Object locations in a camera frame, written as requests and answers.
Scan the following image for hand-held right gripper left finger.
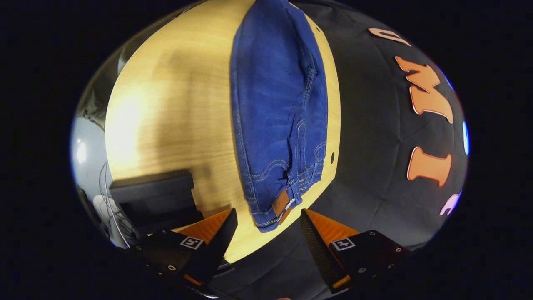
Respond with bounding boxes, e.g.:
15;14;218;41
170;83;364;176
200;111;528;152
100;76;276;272
133;207;239;287

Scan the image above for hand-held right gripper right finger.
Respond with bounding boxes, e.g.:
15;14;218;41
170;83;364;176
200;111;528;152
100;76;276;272
300;208;413;294

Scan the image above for blue denim jeans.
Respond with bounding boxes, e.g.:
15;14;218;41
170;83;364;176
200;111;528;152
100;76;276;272
230;0;329;233

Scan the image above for black plastic stand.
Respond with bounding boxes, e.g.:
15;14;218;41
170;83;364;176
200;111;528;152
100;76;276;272
109;169;204;239

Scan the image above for black backdrop cloth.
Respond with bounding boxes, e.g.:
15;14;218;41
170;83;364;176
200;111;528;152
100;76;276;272
208;0;470;300

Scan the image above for bundle of thin cables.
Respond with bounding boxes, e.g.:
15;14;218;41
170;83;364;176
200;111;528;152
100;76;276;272
98;160;136;248

